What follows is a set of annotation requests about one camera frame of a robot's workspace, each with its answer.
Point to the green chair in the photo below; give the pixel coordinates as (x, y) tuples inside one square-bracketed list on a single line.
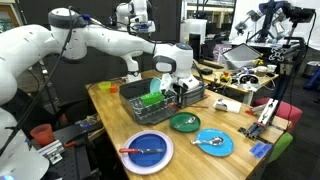
[(283, 145)]

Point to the dark blue plate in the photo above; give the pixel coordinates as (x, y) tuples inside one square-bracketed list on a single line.
[(146, 160)]

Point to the clear plastic bin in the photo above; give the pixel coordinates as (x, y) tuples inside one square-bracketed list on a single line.
[(240, 55)]

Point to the yellow-green bowl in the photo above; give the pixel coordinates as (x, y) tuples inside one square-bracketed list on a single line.
[(104, 86)]

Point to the steel teaspoon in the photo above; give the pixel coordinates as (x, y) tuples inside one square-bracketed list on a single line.
[(191, 119)]

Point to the brown wooden spoon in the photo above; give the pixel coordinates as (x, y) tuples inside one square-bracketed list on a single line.
[(198, 107)]

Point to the black camera stand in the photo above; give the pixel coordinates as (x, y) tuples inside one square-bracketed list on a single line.
[(282, 83)]

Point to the grey steel dish drying rack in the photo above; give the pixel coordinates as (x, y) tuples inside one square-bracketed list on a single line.
[(153, 115)]

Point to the grey plastic tub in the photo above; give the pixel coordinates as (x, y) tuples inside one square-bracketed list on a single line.
[(198, 95)]

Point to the grey trash can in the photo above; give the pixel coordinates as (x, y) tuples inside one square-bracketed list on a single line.
[(313, 68)]

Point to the purple box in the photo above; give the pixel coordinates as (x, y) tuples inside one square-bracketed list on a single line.
[(220, 53)]

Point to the orange cube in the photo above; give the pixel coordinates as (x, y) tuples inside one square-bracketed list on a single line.
[(114, 89)]

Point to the black monitor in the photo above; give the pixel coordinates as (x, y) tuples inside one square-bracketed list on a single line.
[(197, 40)]

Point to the black and white headset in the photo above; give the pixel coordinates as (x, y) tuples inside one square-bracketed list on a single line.
[(248, 79)]

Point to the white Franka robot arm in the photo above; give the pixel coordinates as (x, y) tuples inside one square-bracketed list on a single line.
[(138, 10), (110, 40)]

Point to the teal plate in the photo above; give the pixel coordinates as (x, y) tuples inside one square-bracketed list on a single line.
[(155, 86)]

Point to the black perforated workbench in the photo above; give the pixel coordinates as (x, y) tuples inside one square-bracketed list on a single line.
[(80, 163)]

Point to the lavender plate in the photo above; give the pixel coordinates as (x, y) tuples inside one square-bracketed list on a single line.
[(146, 170)]

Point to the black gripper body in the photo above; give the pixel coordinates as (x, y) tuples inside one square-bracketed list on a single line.
[(180, 91)]

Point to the dark green plate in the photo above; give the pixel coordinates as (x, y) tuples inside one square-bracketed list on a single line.
[(188, 129)]

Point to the blue plastic object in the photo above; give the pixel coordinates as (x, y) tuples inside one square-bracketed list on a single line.
[(313, 81)]

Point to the light blue plate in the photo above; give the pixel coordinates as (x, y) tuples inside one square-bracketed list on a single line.
[(213, 151)]

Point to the black camera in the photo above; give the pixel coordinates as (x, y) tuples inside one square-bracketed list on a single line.
[(298, 15)]

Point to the wooden desk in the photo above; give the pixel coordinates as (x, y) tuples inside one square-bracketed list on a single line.
[(208, 78)]

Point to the white cabinet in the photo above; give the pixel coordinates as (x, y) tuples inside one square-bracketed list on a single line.
[(193, 28)]

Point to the steel soup spoon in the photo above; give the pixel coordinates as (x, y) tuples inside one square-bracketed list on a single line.
[(216, 141)]

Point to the green plastic bowl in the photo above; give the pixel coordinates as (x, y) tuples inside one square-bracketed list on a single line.
[(152, 99)]

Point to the white paper sheet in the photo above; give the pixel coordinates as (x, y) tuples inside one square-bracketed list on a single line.
[(233, 107)]

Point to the silver metal bracket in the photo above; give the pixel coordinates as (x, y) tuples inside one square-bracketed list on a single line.
[(53, 151)]

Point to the red plastic cup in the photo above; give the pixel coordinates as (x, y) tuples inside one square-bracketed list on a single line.
[(42, 135)]

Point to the black power adapter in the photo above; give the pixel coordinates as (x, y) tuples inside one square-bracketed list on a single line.
[(206, 71)]

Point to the small white device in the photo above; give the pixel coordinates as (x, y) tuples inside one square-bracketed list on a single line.
[(220, 106)]

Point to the red padded stool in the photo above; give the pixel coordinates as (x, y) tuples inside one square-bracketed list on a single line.
[(290, 115)]

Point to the blue and grey robot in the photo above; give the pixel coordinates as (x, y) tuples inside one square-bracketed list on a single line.
[(268, 10)]

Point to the black keyboard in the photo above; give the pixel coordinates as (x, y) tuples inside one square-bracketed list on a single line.
[(211, 64)]

